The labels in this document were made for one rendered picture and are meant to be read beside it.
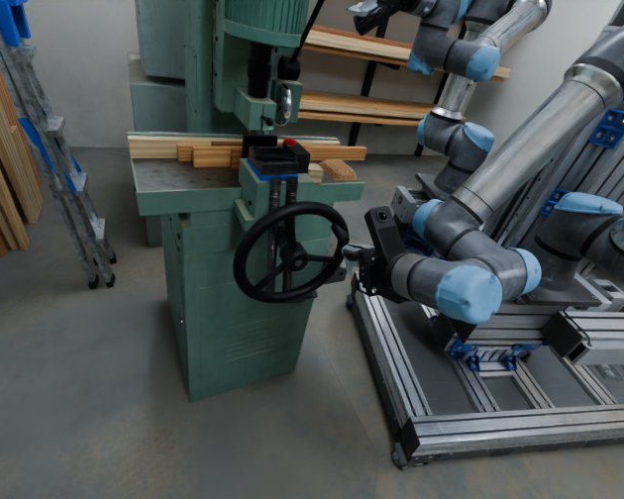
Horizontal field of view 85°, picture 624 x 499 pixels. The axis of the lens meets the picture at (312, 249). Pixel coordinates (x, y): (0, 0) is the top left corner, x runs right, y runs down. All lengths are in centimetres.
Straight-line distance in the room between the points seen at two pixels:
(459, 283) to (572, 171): 80
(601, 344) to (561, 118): 67
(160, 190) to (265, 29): 41
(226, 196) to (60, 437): 101
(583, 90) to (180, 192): 76
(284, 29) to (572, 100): 56
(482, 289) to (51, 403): 145
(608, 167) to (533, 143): 57
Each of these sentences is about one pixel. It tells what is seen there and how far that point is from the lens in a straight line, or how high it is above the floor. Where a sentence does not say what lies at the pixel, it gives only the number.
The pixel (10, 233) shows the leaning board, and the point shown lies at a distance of 225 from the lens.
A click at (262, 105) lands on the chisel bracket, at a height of 106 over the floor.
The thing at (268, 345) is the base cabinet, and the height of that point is 24.
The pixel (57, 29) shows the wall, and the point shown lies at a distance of 324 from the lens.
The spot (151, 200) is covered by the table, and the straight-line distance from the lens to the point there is 83.
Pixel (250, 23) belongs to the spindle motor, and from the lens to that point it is 87.
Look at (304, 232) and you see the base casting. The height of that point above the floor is 74.
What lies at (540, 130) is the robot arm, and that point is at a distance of 67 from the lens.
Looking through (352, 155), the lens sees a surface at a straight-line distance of 116.
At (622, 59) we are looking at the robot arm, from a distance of 72.
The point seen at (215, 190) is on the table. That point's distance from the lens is 84.
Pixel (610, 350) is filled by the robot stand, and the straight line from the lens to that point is 119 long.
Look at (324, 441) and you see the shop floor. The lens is 145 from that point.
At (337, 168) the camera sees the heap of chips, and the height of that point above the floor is 92.
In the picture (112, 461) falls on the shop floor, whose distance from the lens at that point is 143.
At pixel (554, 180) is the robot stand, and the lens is 121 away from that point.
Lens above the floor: 129
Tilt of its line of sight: 35 degrees down
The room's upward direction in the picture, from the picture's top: 13 degrees clockwise
